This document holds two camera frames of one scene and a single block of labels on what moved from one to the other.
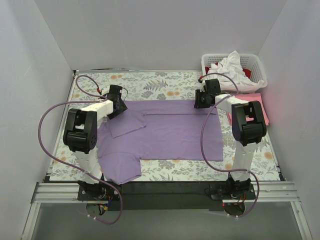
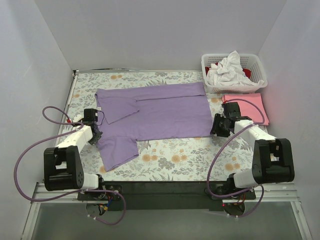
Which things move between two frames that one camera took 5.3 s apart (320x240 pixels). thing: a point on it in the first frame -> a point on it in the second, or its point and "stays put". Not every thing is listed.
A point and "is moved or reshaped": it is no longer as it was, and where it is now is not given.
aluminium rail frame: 270,192 stays put
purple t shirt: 159,130 is moved or reshaped
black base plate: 144,195 stays put
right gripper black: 199,100 -> 216,125
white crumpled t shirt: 231,70 stays put
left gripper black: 120,107 -> 97,135
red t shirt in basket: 247,71 stays put
